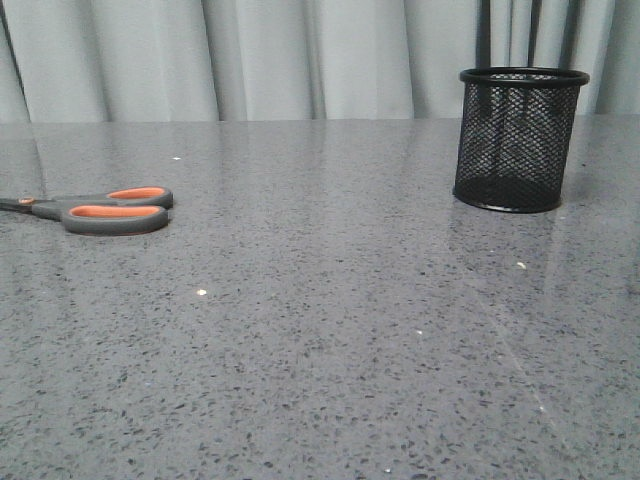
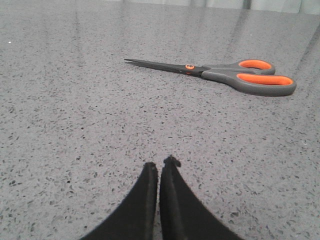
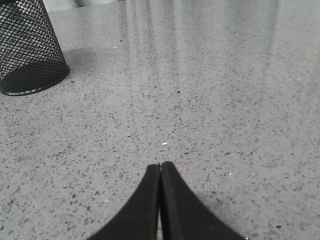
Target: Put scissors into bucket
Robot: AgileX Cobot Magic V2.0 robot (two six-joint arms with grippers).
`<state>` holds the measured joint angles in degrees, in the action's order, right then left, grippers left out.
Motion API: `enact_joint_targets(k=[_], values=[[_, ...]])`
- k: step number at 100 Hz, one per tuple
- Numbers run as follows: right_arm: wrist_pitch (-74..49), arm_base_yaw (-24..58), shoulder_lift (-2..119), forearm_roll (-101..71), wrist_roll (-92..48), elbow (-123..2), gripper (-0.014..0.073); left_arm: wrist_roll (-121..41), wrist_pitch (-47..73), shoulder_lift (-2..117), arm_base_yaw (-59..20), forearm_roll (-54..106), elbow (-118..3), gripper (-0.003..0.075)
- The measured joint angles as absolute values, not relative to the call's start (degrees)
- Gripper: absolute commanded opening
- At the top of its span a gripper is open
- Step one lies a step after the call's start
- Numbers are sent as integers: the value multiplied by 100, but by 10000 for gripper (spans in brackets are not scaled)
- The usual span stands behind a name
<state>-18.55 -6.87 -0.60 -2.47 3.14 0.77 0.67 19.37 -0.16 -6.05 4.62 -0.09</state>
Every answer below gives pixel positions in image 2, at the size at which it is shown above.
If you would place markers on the light grey curtain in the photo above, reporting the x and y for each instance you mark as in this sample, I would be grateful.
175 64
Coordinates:
283 6

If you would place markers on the grey orange handled scissors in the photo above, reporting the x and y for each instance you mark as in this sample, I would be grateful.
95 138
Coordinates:
250 76

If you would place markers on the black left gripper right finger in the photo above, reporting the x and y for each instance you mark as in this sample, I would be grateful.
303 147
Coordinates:
182 215

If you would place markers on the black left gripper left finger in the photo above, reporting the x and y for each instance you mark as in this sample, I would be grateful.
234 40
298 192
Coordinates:
134 218

